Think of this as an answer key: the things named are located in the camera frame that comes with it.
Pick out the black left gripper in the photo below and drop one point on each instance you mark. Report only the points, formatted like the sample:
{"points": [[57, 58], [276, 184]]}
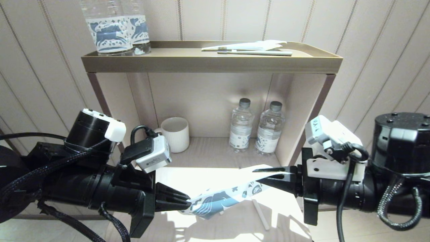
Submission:
{"points": [[144, 211]]}

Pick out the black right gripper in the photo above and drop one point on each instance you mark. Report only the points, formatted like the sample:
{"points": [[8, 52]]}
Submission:
{"points": [[310, 201]]}

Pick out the white toothbrush dark bristles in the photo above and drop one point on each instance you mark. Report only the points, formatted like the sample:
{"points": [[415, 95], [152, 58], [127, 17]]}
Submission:
{"points": [[262, 215]]}

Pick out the blue white patterned zip pouch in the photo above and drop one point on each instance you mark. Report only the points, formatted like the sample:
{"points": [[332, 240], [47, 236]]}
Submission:
{"points": [[221, 198]]}

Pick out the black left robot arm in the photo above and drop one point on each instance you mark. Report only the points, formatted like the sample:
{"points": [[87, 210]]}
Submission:
{"points": [[84, 195]]}

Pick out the small water bottle grey cap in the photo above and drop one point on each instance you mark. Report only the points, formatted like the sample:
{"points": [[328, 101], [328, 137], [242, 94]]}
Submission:
{"points": [[269, 134], [241, 131]]}

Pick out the white ribbed ceramic mug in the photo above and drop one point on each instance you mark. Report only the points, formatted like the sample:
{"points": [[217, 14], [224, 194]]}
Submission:
{"points": [[176, 134]]}

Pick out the beige wooden shelf cabinet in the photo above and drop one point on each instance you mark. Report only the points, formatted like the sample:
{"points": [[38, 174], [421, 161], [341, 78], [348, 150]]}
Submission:
{"points": [[201, 101]]}

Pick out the grey green toothbrush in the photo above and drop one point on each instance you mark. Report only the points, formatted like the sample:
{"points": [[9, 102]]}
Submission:
{"points": [[262, 52]]}

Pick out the white paper wrapper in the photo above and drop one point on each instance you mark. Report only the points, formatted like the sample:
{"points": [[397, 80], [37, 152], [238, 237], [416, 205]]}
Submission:
{"points": [[255, 45]]}

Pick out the brass coloured shelf tray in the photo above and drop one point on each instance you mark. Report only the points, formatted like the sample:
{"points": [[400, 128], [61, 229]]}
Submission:
{"points": [[208, 64]]}

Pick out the large bottle blue deer label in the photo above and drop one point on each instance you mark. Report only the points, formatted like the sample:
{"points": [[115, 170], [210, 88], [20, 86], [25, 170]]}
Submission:
{"points": [[109, 35], [141, 30]]}

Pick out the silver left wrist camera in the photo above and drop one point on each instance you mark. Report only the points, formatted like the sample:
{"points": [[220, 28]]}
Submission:
{"points": [[156, 156]]}

